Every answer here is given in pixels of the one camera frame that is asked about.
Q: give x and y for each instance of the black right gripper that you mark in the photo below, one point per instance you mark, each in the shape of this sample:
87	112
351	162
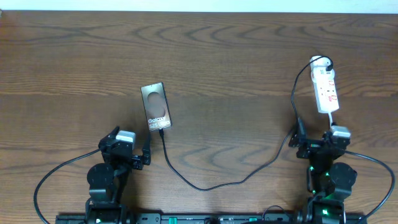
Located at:
300	136

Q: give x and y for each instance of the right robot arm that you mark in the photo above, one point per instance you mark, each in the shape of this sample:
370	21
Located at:
329	182

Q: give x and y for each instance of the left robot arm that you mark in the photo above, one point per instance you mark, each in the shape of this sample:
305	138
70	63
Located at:
108	179

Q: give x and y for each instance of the white power strip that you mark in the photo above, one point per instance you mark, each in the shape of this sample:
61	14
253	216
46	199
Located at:
322	75

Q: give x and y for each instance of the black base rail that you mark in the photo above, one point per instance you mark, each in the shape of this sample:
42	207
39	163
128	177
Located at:
156	218

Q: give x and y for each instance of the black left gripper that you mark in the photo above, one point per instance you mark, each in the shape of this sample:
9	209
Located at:
144	158

